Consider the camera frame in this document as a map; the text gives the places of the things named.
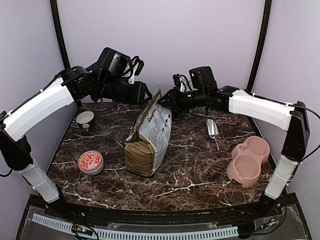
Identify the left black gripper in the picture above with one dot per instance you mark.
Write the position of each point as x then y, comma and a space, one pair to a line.
137, 96

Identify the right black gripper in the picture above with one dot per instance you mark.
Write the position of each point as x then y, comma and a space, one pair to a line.
173, 102

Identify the pet food bag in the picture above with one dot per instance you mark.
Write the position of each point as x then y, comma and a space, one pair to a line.
147, 144

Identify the pink double pet bowl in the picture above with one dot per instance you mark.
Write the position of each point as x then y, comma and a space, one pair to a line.
247, 159

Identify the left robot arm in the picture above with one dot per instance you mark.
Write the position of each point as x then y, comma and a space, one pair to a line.
111, 77

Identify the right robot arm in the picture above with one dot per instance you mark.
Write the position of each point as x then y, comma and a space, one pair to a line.
290, 117

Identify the metal scoop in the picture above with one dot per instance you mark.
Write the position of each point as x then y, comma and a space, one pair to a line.
213, 132

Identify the white and dark ceramic bowl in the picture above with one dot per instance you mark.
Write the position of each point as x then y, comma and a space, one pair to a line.
86, 120

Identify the red patterned round tin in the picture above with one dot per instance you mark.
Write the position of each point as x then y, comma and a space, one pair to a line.
91, 162

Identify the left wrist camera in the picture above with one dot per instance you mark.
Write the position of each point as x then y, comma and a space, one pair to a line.
134, 69

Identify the left black frame post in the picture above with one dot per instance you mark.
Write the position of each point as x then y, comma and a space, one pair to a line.
59, 33

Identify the black frame post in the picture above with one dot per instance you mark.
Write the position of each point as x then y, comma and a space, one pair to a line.
59, 33
260, 44

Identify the right black frame post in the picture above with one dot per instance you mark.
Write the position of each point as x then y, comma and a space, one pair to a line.
260, 44

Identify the white slotted cable duct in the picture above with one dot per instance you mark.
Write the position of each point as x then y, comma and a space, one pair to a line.
117, 231

